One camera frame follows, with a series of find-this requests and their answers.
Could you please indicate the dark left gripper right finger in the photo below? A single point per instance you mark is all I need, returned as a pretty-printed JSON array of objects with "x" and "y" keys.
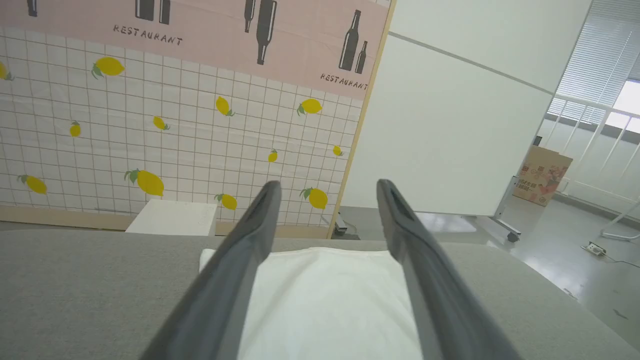
[{"x": 440, "y": 300}]

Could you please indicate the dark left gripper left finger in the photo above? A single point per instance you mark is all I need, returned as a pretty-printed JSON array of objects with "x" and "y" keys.
[{"x": 230, "y": 285}]

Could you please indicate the white t-shirt grey stitching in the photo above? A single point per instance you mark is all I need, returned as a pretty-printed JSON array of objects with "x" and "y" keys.
[{"x": 325, "y": 310}]

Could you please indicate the white cube box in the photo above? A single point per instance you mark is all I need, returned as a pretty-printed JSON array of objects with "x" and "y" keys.
[{"x": 172, "y": 217}]

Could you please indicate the printed cardboard box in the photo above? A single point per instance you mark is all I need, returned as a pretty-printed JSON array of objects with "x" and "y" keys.
[{"x": 542, "y": 175}]

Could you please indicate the white power strip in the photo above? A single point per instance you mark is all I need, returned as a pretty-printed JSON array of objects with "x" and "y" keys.
[{"x": 594, "y": 248}]

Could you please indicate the lemon print partition screen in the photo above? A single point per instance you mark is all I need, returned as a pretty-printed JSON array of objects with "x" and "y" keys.
[{"x": 175, "y": 125}]

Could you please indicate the white rolling board partition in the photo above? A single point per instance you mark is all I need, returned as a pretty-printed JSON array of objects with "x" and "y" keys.
[{"x": 450, "y": 125}]

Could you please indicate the white tubular floor stand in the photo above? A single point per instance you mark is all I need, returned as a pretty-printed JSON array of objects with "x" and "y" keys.
[{"x": 620, "y": 234}]

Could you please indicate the white metal railing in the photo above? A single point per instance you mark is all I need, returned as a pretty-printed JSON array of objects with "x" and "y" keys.
[{"x": 585, "y": 105}]

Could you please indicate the white window blinds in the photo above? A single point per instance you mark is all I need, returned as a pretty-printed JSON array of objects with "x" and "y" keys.
[{"x": 595, "y": 60}]

